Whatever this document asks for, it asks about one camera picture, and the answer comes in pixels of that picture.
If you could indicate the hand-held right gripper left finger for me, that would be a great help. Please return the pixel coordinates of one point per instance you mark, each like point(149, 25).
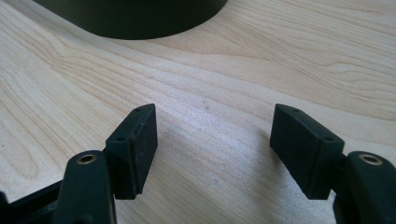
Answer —
point(132, 155)

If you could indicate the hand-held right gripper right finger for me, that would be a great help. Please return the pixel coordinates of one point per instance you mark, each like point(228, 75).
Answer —
point(306, 152)

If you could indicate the black round container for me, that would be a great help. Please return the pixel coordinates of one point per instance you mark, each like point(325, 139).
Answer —
point(137, 17)

